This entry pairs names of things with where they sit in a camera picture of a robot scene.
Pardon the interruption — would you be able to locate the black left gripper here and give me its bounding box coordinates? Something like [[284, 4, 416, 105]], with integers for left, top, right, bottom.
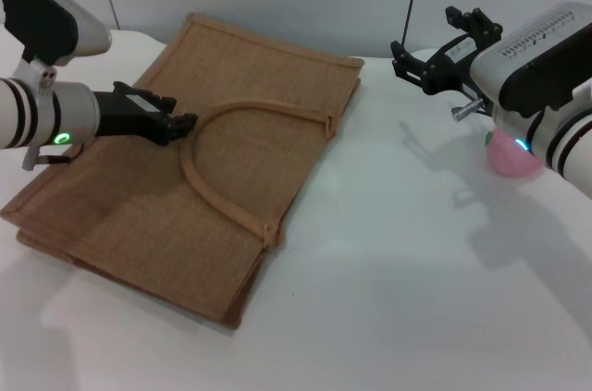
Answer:
[[92, 80, 199, 146]]

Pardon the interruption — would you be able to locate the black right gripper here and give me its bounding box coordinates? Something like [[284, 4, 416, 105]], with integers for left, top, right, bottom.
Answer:
[[391, 6, 504, 96]]

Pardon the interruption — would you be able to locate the brown jute handbag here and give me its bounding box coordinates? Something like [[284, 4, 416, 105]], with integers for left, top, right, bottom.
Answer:
[[0, 11, 364, 331]]

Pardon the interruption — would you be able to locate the pink peach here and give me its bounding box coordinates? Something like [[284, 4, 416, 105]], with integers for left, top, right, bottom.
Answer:
[[484, 129, 542, 178]]

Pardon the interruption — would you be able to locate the silver right gripper thumbscrew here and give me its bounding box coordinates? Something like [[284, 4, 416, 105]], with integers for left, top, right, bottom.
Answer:
[[451, 98, 485, 122]]

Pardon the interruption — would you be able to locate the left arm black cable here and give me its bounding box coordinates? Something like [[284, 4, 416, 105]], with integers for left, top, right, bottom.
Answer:
[[22, 141, 85, 171]]

